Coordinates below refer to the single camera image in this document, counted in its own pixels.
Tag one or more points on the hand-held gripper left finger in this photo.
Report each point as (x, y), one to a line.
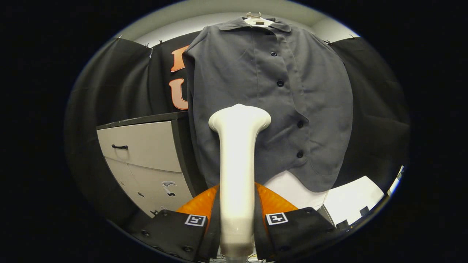
(175, 233)

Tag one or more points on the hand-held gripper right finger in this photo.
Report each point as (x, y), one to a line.
(299, 230)

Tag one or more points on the grey button-up shirt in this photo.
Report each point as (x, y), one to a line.
(256, 73)

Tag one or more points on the white mannequin torso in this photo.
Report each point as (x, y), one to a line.
(292, 190)

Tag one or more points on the white box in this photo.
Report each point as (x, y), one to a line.
(351, 197)

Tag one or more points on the small black object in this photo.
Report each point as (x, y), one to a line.
(364, 211)

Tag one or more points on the grey drawer cabinet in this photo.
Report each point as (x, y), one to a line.
(146, 146)

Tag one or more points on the black backdrop cloth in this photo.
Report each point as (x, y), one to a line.
(369, 102)

